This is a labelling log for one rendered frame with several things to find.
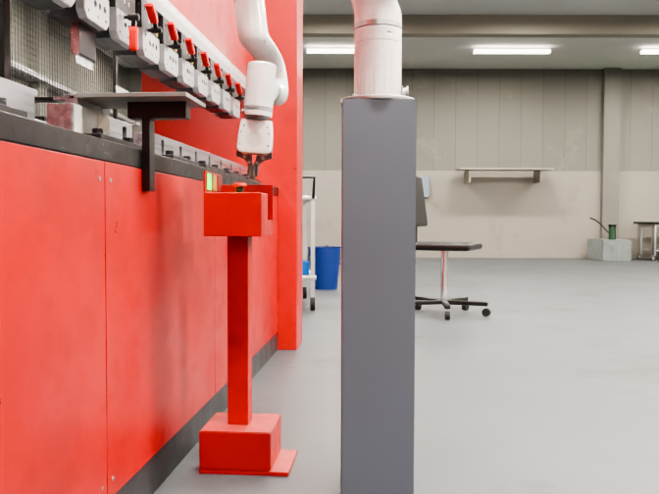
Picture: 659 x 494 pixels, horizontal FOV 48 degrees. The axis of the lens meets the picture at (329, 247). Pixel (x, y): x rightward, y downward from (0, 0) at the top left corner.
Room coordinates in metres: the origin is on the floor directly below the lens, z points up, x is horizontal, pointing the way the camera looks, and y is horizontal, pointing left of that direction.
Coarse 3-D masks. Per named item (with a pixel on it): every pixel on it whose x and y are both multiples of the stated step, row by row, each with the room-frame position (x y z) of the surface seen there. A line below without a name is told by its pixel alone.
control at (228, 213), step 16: (208, 192) 2.01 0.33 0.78; (224, 192) 2.01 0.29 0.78; (240, 192) 2.00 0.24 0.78; (256, 192) 2.00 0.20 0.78; (272, 192) 2.19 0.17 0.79; (208, 208) 2.01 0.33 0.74; (224, 208) 2.00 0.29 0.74; (240, 208) 2.00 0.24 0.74; (256, 208) 2.00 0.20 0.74; (272, 208) 2.19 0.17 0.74; (208, 224) 2.01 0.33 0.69; (224, 224) 2.00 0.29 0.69; (240, 224) 2.00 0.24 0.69; (256, 224) 2.00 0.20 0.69; (272, 224) 2.18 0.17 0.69
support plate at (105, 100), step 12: (84, 96) 1.72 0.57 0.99; (96, 96) 1.72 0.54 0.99; (108, 96) 1.72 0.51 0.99; (120, 96) 1.71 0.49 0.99; (132, 96) 1.71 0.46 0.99; (144, 96) 1.71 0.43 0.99; (156, 96) 1.71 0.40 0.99; (168, 96) 1.71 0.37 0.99; (180, 96) 1.71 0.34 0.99; (192, 96) 1.76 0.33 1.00; (108, 108) 1.89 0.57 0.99; (120, 108) 1.89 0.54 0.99
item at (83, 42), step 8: (72, 24) 1.76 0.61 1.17; (80, 24) 1.77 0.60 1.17; (72, 32) 1.76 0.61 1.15; (80, 32) 1.77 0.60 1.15; (88, 32) 1.82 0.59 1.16; (72, 40) 1.76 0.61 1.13; (80, 40) 1.77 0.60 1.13; (88, 40) 1.82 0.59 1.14; (72, 48) 1.77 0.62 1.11; (80, 48) 1.77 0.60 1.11; (88, 48) 1.82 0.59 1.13; (80, 56) 1.79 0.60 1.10; (88, 56) 1.82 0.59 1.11; (80, 64) 1.79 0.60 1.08; (88, 64) 1.84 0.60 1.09
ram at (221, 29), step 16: (176, 0) 2.45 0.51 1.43; (192, 0) 2.66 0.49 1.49; (208, 0) 2.88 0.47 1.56; (224, 0) 3.15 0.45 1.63; (192, 16) 2.66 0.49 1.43; (208, 16) 2.88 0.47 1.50; (224, 16) 3.15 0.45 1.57; (208, 32) 2.88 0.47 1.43; (224, 32) 3.15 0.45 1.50; (208, 48) 2.88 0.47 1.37; (224, 48) 3.15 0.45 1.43; (240, 48) 3.50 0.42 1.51; (224, 64) 3.15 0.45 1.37; (240, 64) 3.50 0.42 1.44; (240, 80) 3.50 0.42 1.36
